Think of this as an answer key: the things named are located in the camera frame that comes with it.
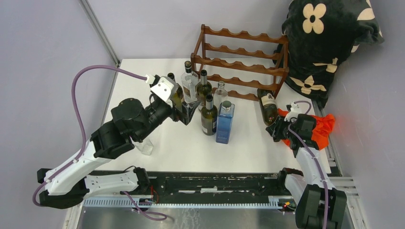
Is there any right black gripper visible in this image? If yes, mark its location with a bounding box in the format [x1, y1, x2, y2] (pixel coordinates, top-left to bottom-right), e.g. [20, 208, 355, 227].
[266, 114, 298, 140]

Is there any green wine bottle white label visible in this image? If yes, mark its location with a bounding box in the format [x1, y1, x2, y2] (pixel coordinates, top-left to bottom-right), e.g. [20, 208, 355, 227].
[256, 89, 278, 126]

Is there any blue square bottle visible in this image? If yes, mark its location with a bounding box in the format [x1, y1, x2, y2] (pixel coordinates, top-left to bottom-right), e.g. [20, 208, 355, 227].
[216, 101, 235, 144]

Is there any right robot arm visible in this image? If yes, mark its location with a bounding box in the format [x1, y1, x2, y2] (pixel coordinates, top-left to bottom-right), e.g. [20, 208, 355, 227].
[266, 114, 347, 229]

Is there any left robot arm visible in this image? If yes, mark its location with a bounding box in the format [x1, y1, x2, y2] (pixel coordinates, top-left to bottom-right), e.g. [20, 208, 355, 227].
[32, 94, 199, 209]

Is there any green wine bottle far left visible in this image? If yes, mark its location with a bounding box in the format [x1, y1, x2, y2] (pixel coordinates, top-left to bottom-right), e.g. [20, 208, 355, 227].
[167, 73, 184, 111]

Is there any green wine bottle front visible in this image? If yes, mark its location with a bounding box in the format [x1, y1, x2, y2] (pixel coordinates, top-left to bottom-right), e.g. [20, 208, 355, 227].
[201, 94, 218, 135]

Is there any green wine bottle middle back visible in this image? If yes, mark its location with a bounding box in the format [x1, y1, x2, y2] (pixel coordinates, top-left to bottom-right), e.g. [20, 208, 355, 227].
[196, 69, 212, 111]

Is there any clear bottle black cap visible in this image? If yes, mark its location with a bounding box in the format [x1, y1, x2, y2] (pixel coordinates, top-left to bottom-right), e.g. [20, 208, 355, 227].
[181, 61, 199, 103]

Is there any small clear glass bottle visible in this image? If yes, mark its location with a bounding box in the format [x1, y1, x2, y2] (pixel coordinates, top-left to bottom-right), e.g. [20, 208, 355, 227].
[213, 81, 228, 110]

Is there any clear empty lying bottle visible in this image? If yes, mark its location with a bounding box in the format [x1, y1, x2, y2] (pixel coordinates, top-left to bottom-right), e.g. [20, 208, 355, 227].
[134, 138, 154, 156]

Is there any brown wooden wine rack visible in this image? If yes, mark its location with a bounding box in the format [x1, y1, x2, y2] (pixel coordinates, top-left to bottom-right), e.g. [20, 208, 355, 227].
[190, 24, 289, 97]

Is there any orange cloth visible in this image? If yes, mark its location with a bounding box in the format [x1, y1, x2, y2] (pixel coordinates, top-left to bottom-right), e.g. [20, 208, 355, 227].
[278, 109, 336, 150]

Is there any black floral blanket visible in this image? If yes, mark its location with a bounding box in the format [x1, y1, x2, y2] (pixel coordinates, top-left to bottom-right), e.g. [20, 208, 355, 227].
[281, 0, 384, 108]

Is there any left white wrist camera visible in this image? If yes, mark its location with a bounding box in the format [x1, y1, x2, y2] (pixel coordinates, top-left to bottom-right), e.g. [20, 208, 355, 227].
[145, 74, 177, 102]

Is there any black mounting rail base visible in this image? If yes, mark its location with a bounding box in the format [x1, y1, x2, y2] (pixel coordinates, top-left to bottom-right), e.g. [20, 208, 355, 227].
[90, 170, 308, 209]

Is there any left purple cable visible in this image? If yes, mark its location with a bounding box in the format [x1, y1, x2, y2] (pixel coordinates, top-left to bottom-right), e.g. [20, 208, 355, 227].
[32, 65, 149, 220]

